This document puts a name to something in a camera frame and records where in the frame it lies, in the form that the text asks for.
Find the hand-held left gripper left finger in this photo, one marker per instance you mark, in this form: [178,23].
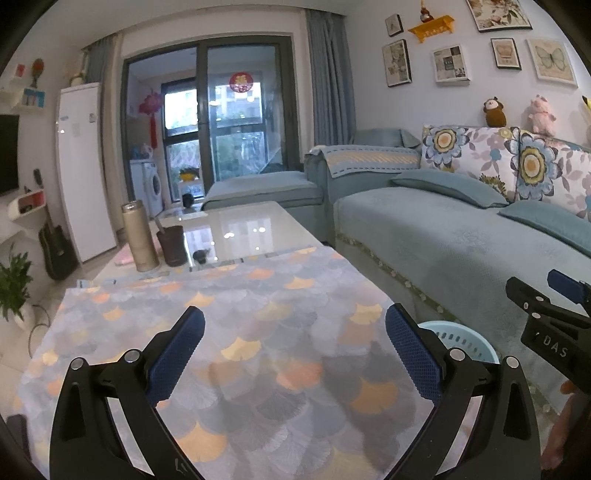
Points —
[178,350]

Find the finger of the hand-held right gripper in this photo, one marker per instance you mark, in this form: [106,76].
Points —
[521,293]
[565,284]

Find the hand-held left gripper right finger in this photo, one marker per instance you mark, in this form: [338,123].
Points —
[413,350]

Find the light blue plastic basket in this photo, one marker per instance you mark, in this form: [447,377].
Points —
[461,334]

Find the person's right forearm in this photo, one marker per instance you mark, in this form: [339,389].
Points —
[572,429]

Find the person's right hand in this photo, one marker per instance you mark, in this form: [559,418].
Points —
[569,388]

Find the teal cushion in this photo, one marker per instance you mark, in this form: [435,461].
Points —
[452,189]
[549,224]

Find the small black object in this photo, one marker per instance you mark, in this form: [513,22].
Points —
[202,256]

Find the teal sofa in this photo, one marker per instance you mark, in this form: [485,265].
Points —
[438,240]

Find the brown cup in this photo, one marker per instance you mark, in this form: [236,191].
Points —
[173,247]

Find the fan-patterned tablecloth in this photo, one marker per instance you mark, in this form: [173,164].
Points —
[277,314]

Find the pink flat item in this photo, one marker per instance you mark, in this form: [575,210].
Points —
[124,258]

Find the floral pillow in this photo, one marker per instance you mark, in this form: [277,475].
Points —
[466,157]
[549,170]

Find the gold thermos bottle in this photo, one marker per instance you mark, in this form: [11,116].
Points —
[141,240]

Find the black guitar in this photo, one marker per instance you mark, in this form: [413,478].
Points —
[57,249]

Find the white washing machine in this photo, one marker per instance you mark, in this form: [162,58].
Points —
[152,184]

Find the pink pig plush toy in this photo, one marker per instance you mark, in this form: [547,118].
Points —
[542,115]

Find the green potted plant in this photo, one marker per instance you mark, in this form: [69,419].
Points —
[14,286]

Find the yellow fruit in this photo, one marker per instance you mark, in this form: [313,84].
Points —
[188,174]

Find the yellow plush toy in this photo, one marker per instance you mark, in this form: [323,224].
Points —
[586,106]

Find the brown monkey plush toy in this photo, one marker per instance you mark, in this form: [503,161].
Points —
[494,113]

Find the sofa cover with yellow band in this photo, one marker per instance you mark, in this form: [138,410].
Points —
[369,161]

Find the white refrigerator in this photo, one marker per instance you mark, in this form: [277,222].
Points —
[83,175]

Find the glass balcony door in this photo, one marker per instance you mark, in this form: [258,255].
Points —
[231,138]

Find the red hanging knot ornament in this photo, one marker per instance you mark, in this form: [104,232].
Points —
[150,108]

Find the black television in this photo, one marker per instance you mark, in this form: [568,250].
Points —
[8,152]

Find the red paper window decoration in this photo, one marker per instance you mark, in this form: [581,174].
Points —
[241,82]

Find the blue-grey curtain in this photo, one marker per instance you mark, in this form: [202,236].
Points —
[332,78]
[104,60]

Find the small red figurine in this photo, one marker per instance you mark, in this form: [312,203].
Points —
[425,11]

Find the white wall shelf pink inside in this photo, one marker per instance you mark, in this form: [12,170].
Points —
[27,203]

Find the butterfly picture frame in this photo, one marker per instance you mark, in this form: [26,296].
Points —
[551,62]

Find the dark heart picture frame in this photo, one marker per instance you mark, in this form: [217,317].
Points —
[505,53]

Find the white collage picture frame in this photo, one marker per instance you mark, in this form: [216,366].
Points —
[451,64]

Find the tall dark picture frame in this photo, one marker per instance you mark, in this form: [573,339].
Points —
[397,63]

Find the large floral picture frame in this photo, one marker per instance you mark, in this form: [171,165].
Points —
[498,14]

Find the yellow wall shelf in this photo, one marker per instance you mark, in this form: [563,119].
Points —
[431,28]

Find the small dark picture frame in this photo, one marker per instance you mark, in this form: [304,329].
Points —
[394,25]

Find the fish wall ornament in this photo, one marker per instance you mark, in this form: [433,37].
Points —
[38,71]

